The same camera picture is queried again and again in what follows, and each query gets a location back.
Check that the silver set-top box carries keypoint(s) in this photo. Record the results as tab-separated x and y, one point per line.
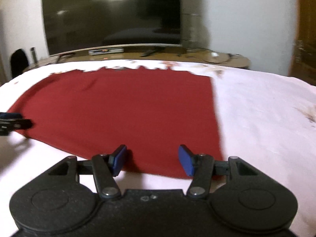
106	51

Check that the black flat television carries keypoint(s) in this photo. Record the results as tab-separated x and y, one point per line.
111	14

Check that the floral white bedsheet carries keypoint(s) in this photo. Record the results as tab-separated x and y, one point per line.
259	118

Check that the wooden television stand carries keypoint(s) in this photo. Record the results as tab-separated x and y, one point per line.
172	55

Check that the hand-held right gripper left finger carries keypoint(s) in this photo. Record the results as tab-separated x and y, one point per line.
119	160

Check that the red knitted sweater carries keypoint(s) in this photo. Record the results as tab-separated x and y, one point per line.
123	113

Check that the black chair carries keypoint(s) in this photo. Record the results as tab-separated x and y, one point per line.
19	63

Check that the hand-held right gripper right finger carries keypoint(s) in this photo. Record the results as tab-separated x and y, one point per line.
185	161

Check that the brown wooden door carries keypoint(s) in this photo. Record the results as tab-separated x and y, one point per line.
305	29

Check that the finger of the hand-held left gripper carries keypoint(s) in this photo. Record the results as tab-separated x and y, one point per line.
12	124

